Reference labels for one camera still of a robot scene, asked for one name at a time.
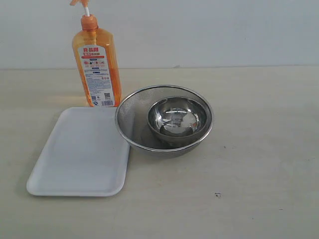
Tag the small stainless steel bowl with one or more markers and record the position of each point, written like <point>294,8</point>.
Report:
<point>178,120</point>

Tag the steel mesh strainer basket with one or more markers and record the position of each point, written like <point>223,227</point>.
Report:
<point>131,120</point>

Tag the orange pump soap bottle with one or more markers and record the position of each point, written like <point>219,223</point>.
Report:
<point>95,55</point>

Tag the white rectangular plastic tray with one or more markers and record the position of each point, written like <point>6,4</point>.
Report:
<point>84,156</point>

